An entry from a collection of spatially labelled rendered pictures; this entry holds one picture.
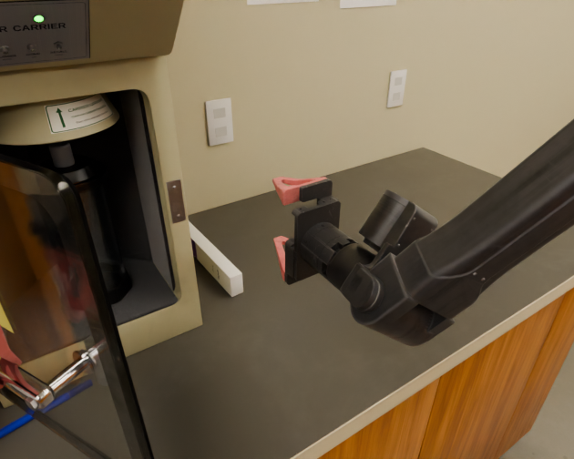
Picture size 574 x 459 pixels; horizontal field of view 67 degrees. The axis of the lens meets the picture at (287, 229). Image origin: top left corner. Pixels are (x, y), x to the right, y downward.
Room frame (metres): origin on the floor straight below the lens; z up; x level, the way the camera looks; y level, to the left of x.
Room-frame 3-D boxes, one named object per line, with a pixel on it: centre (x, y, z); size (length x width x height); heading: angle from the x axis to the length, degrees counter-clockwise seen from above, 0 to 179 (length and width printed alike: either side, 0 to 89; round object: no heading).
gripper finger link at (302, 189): (0.50, -0.01, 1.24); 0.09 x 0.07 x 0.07; 33
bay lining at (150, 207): (0.60, 0.36, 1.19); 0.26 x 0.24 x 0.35; 123
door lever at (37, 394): (0.26, 0.22, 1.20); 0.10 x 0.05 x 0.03; 60
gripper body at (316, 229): (0.44, -0.05, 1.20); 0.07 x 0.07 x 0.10; 33
